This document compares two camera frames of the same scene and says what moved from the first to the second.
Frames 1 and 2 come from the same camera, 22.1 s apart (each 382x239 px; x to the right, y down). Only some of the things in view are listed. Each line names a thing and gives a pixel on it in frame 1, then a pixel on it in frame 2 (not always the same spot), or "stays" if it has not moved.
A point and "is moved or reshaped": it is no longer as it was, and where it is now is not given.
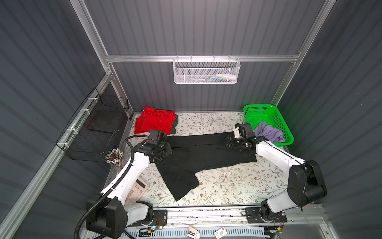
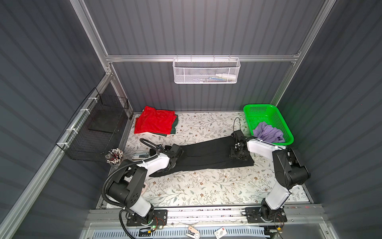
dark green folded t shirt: x=174 y=124 stays
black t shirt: x=194 y=153 is moved or reshaped
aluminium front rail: x=212 y=216 stays
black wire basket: x=97 y=128 stays
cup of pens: x=114 y=156 stays
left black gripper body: x=164 y=152 → x=177 y=154
